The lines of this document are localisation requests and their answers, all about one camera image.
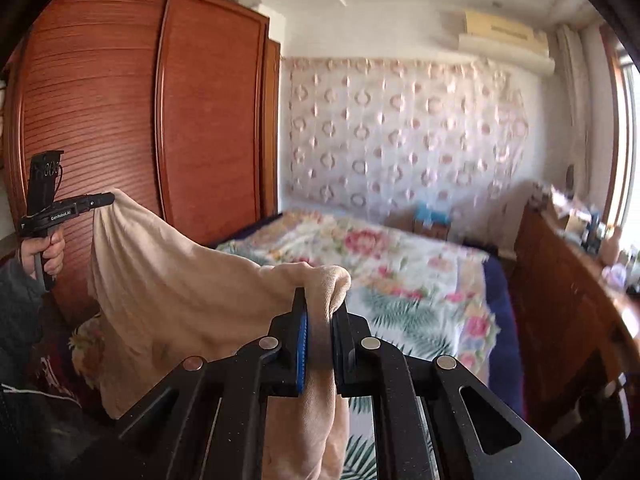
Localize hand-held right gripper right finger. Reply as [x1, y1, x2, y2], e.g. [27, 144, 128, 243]
[332, 305, 583, 480]

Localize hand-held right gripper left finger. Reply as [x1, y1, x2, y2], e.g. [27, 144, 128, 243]
[85, 287, 311, 480]

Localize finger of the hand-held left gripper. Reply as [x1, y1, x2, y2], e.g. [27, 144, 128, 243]
[75, 191, 116, 212]

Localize beige printed t-shirt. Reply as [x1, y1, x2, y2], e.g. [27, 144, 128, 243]
[87, 187, 351, 480]

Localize person's left forearm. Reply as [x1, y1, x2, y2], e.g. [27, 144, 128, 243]
[0, 257, 48, 376]

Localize person's left hand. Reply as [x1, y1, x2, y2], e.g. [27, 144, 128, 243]
[19, 232, 66, 278]

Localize floral quilt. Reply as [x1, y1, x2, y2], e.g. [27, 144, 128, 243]
[70, 210, 501, 480]

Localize wooden wardrobe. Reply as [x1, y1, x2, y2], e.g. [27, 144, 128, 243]
[0, 0, 282, 321]

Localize cardboard box with blue packs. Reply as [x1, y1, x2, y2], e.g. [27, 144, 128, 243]
[412, 202, 453, 241]

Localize person's dark clothing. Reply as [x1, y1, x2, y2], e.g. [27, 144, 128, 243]
[0, 310, 131, 480]

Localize wooden sideboard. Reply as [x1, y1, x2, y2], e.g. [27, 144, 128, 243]
[510, 205, 640, 431]

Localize circle-patterned sheer curtain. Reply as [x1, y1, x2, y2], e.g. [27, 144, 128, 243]
[281, 56, 531, 216]

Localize open cardboard box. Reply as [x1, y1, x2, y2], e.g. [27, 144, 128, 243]
[550, 187, 591, 233]

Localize pink bottle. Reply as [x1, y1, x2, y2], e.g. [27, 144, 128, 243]
[600, 227, 623, 266]

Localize white window curtain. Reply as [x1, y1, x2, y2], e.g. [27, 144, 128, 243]
[556, 22, 608, 196]

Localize window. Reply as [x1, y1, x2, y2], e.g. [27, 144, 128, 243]
[600, 25, 640, 241]

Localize wall air conditioner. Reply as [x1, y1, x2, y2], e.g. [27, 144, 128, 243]
[457, 9, 557, 77]

